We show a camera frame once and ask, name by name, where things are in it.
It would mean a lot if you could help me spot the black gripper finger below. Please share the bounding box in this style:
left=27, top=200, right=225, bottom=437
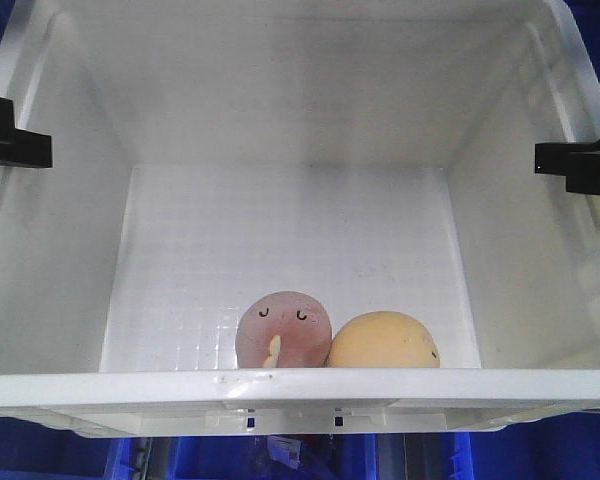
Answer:
left=0, top=97, right=52, bottom=168
left=534, top=138, right=600, bottom=196

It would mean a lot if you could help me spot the white plastic tote box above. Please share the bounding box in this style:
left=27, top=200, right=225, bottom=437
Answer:
left=0, top=1, right=600, bottom=437

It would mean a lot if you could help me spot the yellow plush ball toy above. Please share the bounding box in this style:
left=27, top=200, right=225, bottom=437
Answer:
left=327, top=311, right=441, bottom=368

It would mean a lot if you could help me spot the pink plush ball toy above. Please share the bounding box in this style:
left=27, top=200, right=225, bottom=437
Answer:
left=235, top=291, right=332, bottom=369

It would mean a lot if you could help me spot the blue storage bin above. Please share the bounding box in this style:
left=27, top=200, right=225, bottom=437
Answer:
left=106, top=434, right=477, bottom=479

